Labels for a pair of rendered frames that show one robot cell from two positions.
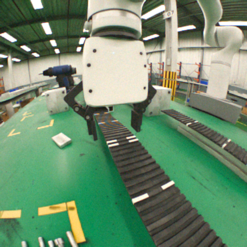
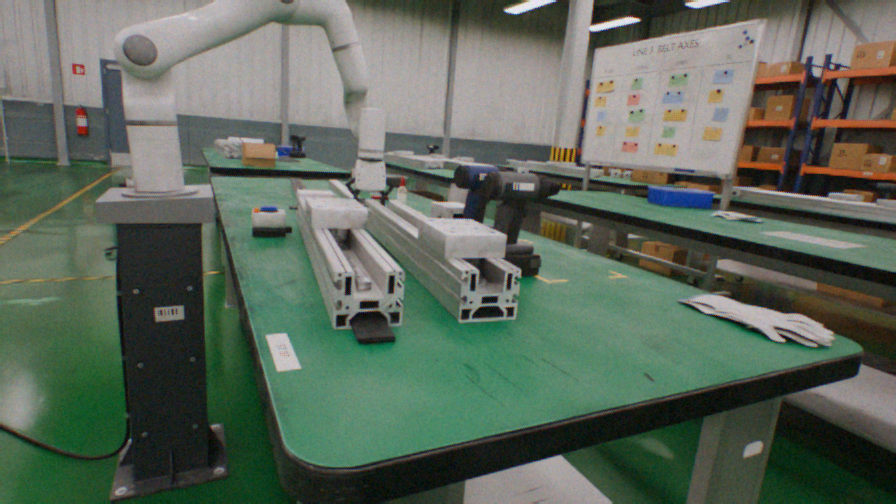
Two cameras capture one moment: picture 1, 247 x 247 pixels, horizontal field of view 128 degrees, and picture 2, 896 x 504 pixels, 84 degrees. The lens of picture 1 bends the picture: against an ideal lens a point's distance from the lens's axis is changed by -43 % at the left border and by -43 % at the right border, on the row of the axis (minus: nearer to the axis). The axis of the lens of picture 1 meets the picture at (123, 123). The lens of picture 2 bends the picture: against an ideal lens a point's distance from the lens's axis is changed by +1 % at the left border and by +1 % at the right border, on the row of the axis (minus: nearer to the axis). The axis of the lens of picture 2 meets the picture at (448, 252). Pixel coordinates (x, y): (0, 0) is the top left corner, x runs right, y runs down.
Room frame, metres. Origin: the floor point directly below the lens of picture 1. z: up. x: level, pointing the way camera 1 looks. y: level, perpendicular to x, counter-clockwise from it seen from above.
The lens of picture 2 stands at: (1.85, 0.30, 1.05)
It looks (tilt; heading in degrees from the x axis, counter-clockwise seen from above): 13 degrees down; 180
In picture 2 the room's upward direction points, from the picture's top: 5 degrees clockwise
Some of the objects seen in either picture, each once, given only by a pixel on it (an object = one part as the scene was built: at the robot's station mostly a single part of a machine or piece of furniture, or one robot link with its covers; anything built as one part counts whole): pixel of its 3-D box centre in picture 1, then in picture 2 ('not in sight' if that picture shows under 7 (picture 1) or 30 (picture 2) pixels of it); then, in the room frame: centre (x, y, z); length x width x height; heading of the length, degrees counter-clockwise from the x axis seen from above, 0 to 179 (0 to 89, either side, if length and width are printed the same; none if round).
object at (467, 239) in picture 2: not in sight; (458, 244); (0.96, 0.31, 0.87); 0.16 x 0.11 x 0.07; 21
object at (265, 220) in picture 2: not in sight; (272, 222); (0.58, -0.17, 0.81); 0.10 x 0.08 x 0.06; 111
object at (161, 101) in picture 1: (155, 99); (310, 207); (0.39, -0.12, 0.83); 0.12 x 0.09 x 0.10; 111
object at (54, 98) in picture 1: (60, 99); (448, 220); (0.42, 0.29, 0.83); 0.11 x 0.10 x 0.10; 121
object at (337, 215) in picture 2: not in sight; (334, 218); (0.80, 0.05, 0.87); 0.16 x 0.11 x 0.07; 21
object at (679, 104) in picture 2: not in sight; (648, 166); (-2.22, 1.84, 0.97); 1.50 x 0.50 x 1.95; 27
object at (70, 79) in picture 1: (64, 82); (524, 224); (0.78, 0.46, 0.89); 0.20 x 0.08 x 0.22; 114
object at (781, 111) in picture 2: not in sight; (736, 138); (-9.02, 6.15, 1.57); 2.83 x 0.98 x 3.14; 27
